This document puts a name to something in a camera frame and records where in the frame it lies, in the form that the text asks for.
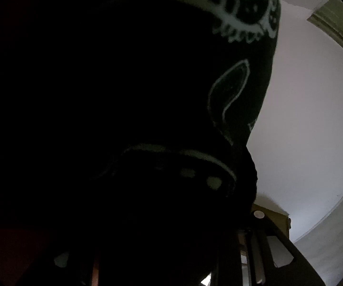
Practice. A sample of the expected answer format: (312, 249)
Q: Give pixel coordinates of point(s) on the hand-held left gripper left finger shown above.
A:
(40, 277)

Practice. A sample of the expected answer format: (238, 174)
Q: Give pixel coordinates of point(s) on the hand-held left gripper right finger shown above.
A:
(260, 225)

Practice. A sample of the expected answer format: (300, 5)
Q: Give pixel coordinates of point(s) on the black paisley print garment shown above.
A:
(129, 95)

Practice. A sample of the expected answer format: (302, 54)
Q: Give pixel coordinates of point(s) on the wooden furniture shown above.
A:
(277, 217)

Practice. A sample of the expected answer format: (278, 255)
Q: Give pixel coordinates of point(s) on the olive door frame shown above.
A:
(338, 20)

